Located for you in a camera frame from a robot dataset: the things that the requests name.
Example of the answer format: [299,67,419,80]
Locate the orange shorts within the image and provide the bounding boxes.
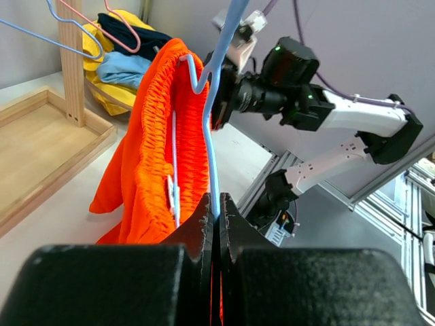
[89,39,209,245]

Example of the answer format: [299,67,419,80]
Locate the yellow shorts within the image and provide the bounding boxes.
[82,10,155,116]

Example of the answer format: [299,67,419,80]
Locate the pink hanger of yellow shorts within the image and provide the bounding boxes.
[59,1,141,54]

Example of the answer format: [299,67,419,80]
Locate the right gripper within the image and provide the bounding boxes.
[211,50,319,129]

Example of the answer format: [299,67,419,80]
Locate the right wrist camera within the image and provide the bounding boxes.
[226,10,268,73]

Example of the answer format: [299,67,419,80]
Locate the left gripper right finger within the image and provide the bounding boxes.
[220,193,424,325]

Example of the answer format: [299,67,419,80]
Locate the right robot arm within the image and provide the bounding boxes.
[211,46,423,232]

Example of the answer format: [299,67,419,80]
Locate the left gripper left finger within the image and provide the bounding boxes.
[1,196,213,325]

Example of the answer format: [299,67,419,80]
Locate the blue hanger of grey shorts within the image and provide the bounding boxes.
[1,0,104,60]

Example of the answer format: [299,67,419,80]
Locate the light blue shorts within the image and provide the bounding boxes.
[97,51,152,90]

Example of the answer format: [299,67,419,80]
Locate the navy blue shorts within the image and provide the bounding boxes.
[97,12,173,62]

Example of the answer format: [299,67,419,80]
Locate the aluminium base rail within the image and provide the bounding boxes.
[237,151,302,218]

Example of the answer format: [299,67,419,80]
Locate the wooden clothes rack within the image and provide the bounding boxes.
[1,1,118,236]

